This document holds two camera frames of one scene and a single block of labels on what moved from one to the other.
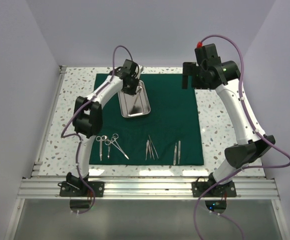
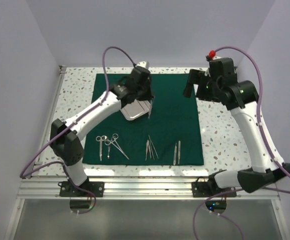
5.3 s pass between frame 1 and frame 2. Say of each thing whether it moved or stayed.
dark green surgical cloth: stayed
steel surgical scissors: stayed
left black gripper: moved
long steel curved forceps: stayed
